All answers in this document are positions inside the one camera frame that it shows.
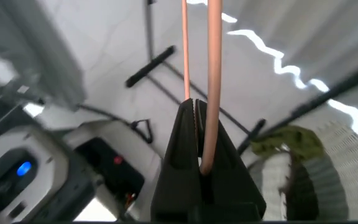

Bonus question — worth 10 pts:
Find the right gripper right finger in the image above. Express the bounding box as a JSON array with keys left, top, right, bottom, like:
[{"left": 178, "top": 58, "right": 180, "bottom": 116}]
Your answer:
[{"left": 195, "top": 98, "right": 267, "bottom": 222}]

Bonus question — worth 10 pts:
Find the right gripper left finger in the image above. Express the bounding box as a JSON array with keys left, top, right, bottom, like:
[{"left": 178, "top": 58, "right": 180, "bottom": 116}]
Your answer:
[{"left": 150, "top": 98, "right": 203, "bottom": 222}]

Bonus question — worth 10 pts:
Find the pink clothes hanger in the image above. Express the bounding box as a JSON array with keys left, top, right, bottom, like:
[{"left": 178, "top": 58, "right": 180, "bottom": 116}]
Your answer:
[{"left": 181, "top": 0, "right": 223, "bottom": 175}]

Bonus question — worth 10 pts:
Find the white laundry basket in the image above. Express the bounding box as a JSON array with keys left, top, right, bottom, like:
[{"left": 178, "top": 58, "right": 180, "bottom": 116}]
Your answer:
[{"left": 247, "top": 121, "right": 358, "bottom": 222}]

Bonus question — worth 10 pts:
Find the black clothes rack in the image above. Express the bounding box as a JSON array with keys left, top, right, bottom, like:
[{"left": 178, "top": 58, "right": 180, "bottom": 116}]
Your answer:
[{"left": 125, "top": 0, "right": 358, "bottom": 156}]

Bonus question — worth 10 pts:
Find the green garment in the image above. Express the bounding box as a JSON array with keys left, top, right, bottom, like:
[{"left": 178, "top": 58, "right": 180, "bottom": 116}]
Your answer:
[{"left": 250, "top": 124, "right": 325, "bottom": 158}]

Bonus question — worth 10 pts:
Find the white curtain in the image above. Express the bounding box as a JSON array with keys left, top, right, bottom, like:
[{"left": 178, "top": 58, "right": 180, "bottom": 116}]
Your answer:
[{"left": 222, "top": 0, "right": 358, "bottom": 138}]

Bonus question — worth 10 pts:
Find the black cable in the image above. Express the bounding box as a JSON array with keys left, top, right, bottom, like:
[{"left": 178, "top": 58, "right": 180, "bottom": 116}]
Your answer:
[{"left": 76, "top": 104, "right": 154, "bottom": 144}]

